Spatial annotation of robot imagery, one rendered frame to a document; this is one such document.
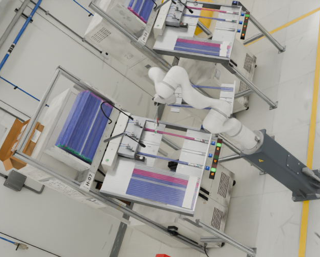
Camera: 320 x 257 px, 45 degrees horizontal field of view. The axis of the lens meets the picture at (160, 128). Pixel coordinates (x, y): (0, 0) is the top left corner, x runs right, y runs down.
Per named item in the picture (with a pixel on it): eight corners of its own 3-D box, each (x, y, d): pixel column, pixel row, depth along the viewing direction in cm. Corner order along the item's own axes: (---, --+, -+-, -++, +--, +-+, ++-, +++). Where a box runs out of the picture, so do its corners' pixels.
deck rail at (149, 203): (193, 214, 281) (193, 211, 276) (193, 217, 280) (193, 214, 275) (101, 192, 294) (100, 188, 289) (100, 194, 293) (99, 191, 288)
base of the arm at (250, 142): (265, 128, 268) (248, 113, 259) (261, 152, 259) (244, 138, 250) (243, 133, 282) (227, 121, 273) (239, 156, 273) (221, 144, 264)
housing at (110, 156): (132, 121, 326) (130, 112, 314) (113, 174, 302) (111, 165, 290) (123, 119, 328) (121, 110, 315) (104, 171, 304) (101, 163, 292)
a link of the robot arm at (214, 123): (245, 124, 256) (221, 104, 245) (230, 147, 256) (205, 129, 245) (235, 120, 267) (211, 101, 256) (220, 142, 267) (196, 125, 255)
